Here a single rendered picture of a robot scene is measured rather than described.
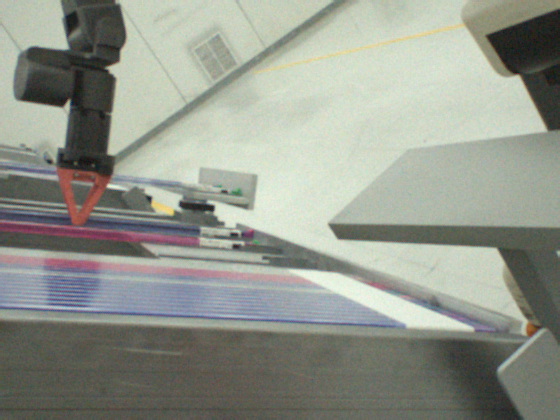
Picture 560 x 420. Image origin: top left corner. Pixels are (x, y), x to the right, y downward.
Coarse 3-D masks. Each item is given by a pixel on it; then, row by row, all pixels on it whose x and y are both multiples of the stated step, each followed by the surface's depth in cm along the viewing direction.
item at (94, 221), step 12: (0, 216) 95; (12, 216) 96; (24, 216) 96; (36, 216) 97; (48, 216) 98; (60, 216) 98; (120, 228) 101; (132, 228) 102; (144, 228) 102; (156, 228) 103; (168, 228) 104; (180, 228) 104; (192, 228) 105
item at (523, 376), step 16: (544, 336) 48; (528, 352) 48; (544, 352) 48; (512, 368) 48; (528, 368) 48; (544, 368) 49; (512, 384) 48; (528, 384) 48; (544, 384) 49; (512, 400) 48; (528, 400) 48; (544, 400) 49; (528, 416) 48; (544, 416) 49
